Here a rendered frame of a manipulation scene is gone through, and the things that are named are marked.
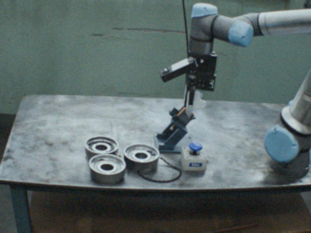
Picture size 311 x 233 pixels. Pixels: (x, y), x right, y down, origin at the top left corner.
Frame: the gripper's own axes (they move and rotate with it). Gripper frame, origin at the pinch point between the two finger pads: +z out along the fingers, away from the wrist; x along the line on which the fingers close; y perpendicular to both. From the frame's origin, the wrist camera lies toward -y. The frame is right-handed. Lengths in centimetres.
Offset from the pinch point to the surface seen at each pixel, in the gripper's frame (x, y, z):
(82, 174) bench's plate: -19.3, -31.5, 12.8
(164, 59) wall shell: 149, 11, 38
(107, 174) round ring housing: -24.3, -24.2, 8.8
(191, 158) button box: -15.1, 0.7, 8.3
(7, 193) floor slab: 70, -82, 93
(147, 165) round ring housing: -17.0, -12.5, 9.8
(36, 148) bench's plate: -6.7, -47.5, 12.8
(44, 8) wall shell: 148, -69, 5
